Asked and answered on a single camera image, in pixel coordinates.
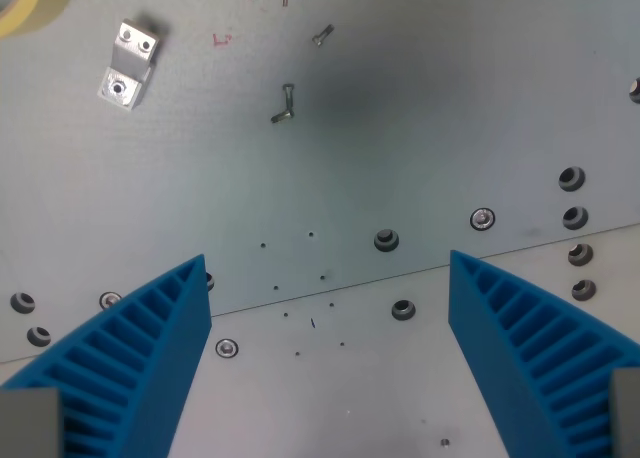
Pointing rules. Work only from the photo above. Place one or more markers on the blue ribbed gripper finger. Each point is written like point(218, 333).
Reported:
point(525, 338)
point(140, 358)

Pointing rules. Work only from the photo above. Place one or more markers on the shiny countersunk plate screw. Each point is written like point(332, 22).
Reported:
point(482, 219)
point(227, 348)
point(108, 299)

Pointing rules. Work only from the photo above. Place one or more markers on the yellow masking tape roll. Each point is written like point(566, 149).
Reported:
point(35, 0)

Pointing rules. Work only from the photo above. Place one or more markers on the aluminium angle bracket block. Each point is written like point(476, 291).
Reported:
point(129, 63)

